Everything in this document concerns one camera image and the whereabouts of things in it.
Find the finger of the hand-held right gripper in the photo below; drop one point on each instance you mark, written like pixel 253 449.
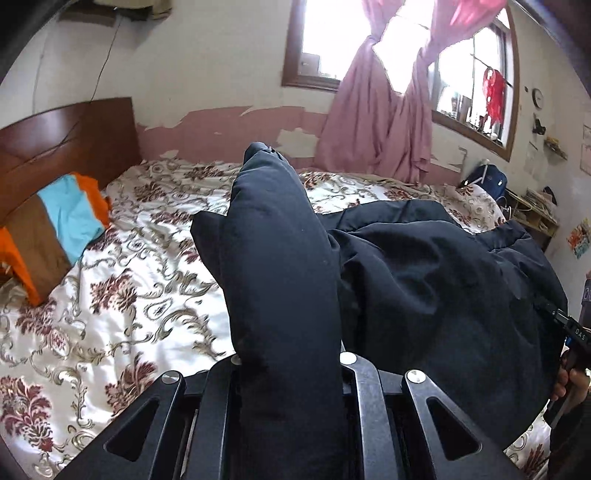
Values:
pixel 553 313

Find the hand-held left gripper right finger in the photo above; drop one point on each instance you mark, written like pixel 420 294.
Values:
pixel 364 392

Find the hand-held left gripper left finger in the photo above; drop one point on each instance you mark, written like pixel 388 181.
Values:
pixel 221 392

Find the dark navy padded jacket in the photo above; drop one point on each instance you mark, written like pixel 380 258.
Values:
pixel 415 277

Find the person's right forearm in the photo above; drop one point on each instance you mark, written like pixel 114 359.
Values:
pixel 572 438

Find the person's right hand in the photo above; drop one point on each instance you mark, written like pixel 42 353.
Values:
pixel 561 376

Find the wooden open shelf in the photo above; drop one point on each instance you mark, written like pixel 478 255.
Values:
pixel 535 217

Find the bed with floral sheet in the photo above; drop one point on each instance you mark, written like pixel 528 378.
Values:
pixel 138 286

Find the blue backpack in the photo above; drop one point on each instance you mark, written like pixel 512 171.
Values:
pixel 489 182

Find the red window decoration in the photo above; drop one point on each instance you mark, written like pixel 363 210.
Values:
pixel 494 94

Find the orange blue brown striped pillow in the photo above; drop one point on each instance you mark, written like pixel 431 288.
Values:
pixel 55 230

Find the wooden headboard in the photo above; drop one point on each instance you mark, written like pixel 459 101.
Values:
pixel 69 143

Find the wooden framed window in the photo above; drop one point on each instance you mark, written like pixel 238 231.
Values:
pixel 292 55

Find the colourful cartoon wall poster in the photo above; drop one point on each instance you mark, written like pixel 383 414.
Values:
pixel 581 237

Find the small wall shelf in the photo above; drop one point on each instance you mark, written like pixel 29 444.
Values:
pixel 556 147

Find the black wall ornament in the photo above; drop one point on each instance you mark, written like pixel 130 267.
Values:
pixel 539 125

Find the round wall clock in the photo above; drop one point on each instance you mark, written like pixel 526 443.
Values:
pixel 538 98

